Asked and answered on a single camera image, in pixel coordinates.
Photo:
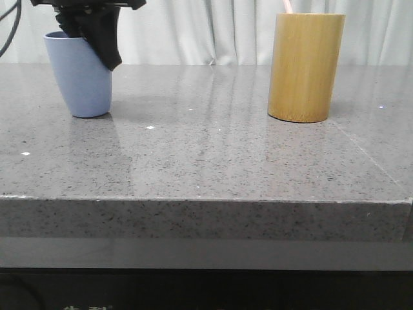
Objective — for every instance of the blue plastic cup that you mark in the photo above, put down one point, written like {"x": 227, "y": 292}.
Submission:
{"x": 83, "y": 80}

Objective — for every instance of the bamboo cylinder holder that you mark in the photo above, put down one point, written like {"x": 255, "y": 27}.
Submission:
{"x": 304, "y": 63}

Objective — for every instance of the dark cabinet below counter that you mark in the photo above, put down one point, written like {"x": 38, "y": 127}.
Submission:
{"x": 202, "y": 289}

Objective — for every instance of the white curtain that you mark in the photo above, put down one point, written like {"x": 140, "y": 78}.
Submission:
{"x": 242, "y": 32}

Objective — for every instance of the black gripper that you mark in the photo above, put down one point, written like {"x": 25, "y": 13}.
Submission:
{"x": 97, "y": 24}

